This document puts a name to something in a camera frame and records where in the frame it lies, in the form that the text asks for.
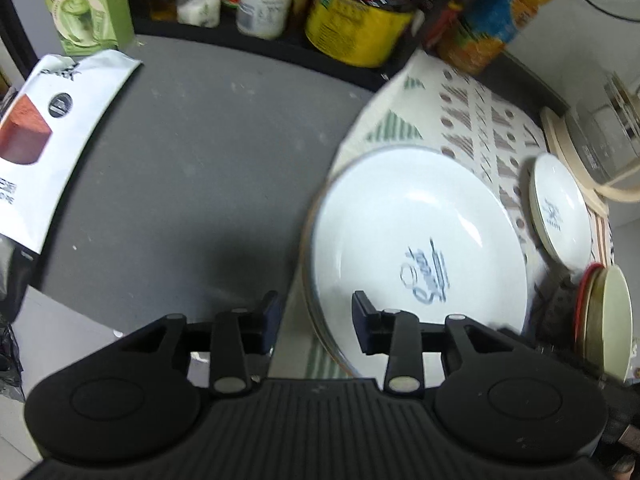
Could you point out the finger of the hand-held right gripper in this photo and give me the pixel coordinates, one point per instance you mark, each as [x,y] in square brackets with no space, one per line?
[622,410]

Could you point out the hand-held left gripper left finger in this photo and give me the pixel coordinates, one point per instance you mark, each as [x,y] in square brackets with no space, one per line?
[270,320]

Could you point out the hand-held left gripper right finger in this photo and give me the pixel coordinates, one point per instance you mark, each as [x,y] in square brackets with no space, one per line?
[362,320]

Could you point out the large white plate dragonfly print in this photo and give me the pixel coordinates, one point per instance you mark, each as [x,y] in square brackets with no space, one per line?
[330,352]

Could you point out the white plate blue script print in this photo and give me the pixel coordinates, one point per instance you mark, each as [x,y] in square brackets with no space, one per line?
[400,220]

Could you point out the small white plate blue print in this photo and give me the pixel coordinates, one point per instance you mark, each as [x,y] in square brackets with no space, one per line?
[560,200]

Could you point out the patterned fringed table cloth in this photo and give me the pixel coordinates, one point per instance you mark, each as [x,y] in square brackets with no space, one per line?
[480,125]

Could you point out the cream kettle base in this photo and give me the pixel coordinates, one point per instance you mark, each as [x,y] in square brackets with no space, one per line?
[565,160]

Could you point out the black metal shelf rack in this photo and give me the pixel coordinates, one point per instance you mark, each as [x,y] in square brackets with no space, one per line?
[280,50]

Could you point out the white snack pouch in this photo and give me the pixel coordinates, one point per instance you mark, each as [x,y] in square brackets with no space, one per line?
[75,125]

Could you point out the white plastic jar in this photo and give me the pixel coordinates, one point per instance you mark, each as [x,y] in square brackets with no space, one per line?
[265,5]

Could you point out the orange juice bottle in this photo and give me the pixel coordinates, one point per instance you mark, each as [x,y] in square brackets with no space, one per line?
[490,25]

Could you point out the red label bottle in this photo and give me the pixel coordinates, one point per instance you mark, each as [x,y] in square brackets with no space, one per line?
[440,5]

